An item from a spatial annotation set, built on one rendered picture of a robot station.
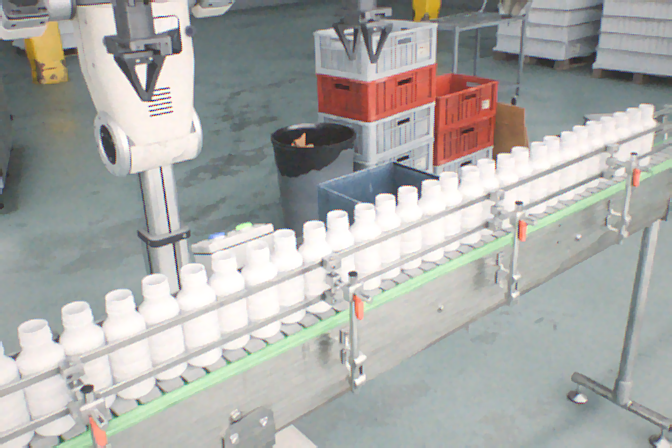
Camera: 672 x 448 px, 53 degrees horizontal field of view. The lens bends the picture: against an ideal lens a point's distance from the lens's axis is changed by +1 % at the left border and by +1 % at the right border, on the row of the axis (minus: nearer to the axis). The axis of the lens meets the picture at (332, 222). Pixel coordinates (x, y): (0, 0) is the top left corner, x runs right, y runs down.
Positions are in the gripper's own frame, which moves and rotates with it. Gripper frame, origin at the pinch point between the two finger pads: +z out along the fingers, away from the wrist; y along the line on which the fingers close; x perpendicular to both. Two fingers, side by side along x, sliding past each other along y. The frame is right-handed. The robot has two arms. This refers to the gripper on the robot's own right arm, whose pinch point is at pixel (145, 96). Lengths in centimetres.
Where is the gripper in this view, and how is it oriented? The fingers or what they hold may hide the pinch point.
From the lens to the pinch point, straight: 110.6
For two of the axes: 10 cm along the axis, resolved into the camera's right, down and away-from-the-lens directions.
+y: 6.3, 2.8, -7.2
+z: 0.4, 9.2, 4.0
